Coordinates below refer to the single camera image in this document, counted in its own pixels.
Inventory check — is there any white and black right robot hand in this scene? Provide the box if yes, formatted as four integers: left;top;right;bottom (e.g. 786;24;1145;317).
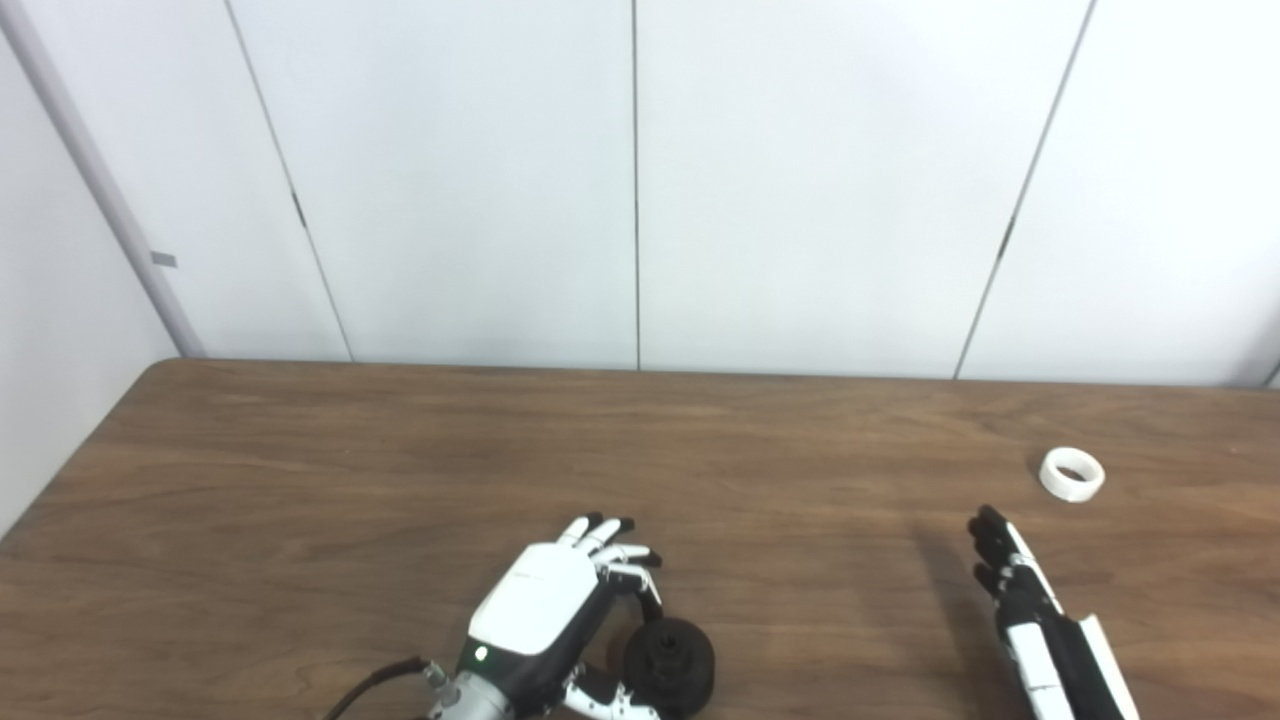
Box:
967;505;1141;720

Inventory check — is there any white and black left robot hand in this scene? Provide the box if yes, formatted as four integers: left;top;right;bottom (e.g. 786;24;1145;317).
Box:
455;512;666;720

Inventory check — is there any round black plastic part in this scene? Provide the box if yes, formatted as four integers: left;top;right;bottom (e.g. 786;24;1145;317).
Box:
622;617;717;716

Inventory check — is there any white plastic ring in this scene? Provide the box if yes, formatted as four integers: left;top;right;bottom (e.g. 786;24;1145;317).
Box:
1038;447;1107;503

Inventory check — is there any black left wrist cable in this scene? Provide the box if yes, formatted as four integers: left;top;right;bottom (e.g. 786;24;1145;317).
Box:
322;655;446;720

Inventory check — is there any grey wall corner post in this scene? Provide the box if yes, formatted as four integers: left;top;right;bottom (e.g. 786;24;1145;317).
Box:
0;0;206;358

